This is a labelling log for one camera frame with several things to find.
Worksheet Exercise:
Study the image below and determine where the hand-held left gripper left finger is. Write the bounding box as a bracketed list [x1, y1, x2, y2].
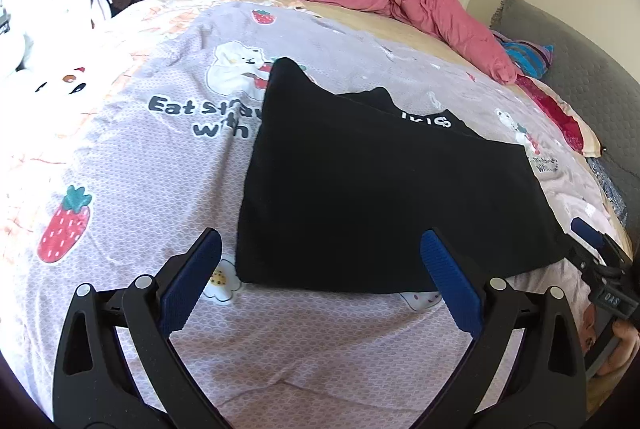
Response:
[51, 228, 224, 429]

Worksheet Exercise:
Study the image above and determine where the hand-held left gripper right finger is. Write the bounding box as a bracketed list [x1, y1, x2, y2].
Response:
[419, 228, 587, 429]

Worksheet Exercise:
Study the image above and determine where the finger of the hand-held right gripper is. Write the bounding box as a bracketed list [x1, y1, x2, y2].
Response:
[571, 216, 609, 255]

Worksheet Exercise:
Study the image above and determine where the black shirt with orange cuff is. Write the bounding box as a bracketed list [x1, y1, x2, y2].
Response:
[235, 57, 572, 296]

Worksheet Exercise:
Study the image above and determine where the person's right hand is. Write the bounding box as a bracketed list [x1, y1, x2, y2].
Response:
[614, 319, 640, 357]

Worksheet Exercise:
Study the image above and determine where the blue patterned cloth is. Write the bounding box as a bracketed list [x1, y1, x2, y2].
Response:
[587, 156, 629, 226]

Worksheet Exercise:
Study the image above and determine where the red floral pillow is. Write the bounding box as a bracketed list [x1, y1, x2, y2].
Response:
[515, 74, 602, 156]

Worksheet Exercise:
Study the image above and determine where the purple strawberry print bed sheet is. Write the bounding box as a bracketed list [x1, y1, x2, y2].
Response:
[0, 0, 626, 425]

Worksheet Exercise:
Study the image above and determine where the grey quilted headboard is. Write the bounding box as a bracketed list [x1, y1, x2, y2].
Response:
[487, 0, 640, 230]

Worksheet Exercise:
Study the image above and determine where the blue striped pillow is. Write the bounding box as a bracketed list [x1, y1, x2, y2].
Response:
[492, 29, 556, 78]

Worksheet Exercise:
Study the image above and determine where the white plush toy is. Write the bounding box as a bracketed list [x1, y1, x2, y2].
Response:
[0, 34, 89, 98]

